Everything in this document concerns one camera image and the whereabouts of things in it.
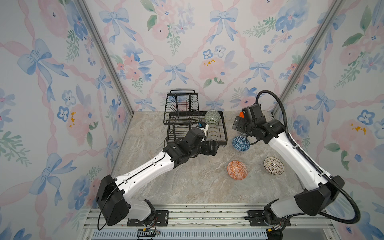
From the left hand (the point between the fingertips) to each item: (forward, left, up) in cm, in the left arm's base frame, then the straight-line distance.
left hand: (213, 142), depth 73 cm
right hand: (+10, -15, +3) cm, 19 cm away
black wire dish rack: (+25, +17, -6) cm, 32 cm away
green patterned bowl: (+37, -4, -21) cm, 43 cm away
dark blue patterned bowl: (+14, -21, -23) cm, 34 cm away
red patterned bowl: (-4, -16, -22) cm, 28 cm away
